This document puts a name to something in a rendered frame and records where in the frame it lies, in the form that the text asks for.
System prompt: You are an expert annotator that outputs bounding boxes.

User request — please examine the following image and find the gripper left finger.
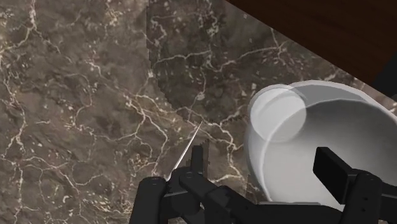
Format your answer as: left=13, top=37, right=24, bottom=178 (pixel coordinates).
left=129, top=144, right=260, bottom=224

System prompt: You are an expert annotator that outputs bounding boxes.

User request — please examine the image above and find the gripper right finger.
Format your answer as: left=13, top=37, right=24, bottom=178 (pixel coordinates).
left=312, top=146, right=397, bottom=224

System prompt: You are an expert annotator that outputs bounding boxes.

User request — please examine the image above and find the white bowl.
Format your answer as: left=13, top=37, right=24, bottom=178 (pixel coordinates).
left=243, top=80, right=397, bottom=213

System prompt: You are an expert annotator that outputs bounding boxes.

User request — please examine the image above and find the thin silver knife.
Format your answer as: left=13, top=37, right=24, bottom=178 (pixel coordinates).
left=165, top=120, right=204, bottom=182

